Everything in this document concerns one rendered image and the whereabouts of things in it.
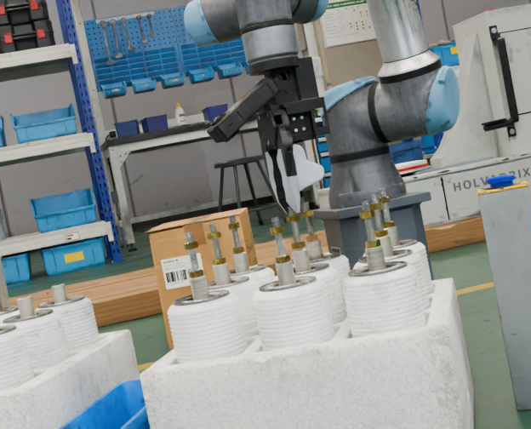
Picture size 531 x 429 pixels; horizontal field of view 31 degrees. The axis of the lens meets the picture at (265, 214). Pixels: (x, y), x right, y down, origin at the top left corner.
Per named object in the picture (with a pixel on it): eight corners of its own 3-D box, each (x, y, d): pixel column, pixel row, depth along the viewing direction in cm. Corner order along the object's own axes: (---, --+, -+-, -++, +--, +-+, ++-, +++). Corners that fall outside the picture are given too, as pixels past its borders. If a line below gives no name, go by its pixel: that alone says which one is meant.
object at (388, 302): (414, 422, 117) (387, 276, 116) (351, 420, 123) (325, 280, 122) (455, 397, 124) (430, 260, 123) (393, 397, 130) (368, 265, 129)
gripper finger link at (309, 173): (335, 203, 133) (319, 138, 134) (295, 211, 131) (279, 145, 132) (328, 206, 136) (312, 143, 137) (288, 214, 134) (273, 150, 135)
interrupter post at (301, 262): (301, 271, 138) (297, 249, 138) (315, 271, 137) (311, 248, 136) (292, 275, 136) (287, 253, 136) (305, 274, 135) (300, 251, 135)
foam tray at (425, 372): (237, 420, 161) (217, 314, 160) (474, 388, 152) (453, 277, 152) (166, 511, 123) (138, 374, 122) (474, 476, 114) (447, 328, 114)
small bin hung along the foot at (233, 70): (217, 80, 724) (214, 66, 723) (238, 77, 727) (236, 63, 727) (222, 77, 703) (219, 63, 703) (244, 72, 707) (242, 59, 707)
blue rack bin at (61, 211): (36, 231, 616) (29, 199, 615) (95, 220, 624) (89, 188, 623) (36, 234, 567) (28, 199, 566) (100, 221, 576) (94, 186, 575)
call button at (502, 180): (488, 191, 139) (485, 177, 139) (516, 186, 139) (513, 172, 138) (488, 193, 136) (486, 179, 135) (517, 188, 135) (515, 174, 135)
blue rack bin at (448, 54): (405, 79, 670) (399, 49, 669) (454, 71, 679) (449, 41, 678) (435, 70, 622) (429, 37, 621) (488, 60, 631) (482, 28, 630)
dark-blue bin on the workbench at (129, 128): (119, 140, 682) (116, 125, 681) (141, 136, 683) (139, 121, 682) (117, 139, 658) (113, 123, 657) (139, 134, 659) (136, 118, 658)
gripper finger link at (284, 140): (300, 173, 131) (285, 110, 131) (290, 174, 130) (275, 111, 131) (290, 179, 135) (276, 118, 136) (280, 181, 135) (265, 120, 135)
